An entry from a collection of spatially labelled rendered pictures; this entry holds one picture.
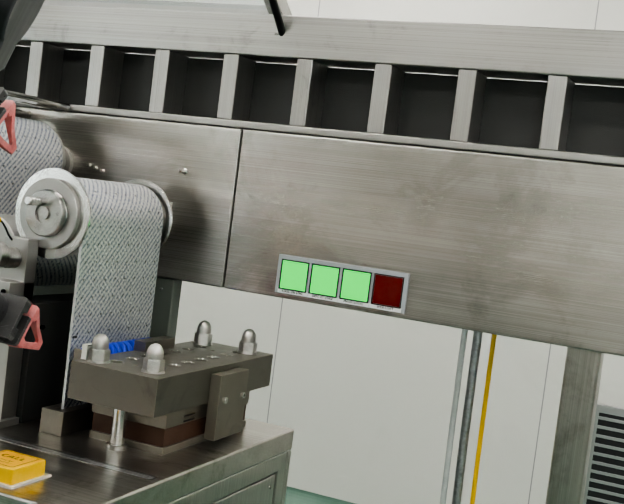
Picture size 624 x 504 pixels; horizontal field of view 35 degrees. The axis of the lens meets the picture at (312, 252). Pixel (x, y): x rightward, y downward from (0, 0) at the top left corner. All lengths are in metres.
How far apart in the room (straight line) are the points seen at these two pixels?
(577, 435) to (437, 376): 2.35
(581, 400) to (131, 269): 0.83
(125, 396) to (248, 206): 0.48
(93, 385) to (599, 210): 0.84
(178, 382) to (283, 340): 2.84
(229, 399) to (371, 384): 2.59
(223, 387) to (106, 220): 0.34
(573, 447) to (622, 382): 2.18
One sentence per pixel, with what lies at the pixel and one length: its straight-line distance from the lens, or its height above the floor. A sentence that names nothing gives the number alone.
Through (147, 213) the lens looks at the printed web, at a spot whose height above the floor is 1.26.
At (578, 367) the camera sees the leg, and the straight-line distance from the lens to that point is 1.82.
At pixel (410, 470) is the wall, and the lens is 4.26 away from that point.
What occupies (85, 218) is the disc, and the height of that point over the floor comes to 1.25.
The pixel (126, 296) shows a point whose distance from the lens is 1.76.
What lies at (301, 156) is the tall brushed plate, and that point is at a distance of 1.80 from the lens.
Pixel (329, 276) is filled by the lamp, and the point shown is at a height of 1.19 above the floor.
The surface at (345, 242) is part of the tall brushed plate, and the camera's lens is 1.76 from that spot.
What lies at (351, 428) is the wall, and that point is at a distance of 4.31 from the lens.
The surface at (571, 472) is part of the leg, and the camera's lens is 1.86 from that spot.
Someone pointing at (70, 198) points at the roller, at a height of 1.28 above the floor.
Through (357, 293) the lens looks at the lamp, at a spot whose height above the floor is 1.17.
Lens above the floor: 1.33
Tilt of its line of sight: 3 degrees down
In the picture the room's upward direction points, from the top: 7 degrees clockwise
